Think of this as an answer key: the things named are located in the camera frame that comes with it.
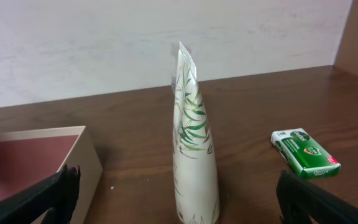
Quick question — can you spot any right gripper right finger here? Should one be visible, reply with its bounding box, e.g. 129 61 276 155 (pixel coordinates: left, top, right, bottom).
276 170 358 224

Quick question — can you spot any green Dettol soap box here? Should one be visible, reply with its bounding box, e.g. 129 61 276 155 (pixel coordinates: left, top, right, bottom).
270 128 341 179

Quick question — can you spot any white box with pink interior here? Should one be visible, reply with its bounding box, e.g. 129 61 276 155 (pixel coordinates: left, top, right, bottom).
0 126 103 223

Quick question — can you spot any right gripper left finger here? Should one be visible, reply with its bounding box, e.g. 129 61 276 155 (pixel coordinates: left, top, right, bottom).
0 165 81 224

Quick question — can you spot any white leaf-print lotion tube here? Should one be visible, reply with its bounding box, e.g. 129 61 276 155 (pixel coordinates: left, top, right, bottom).
172 44 219 223

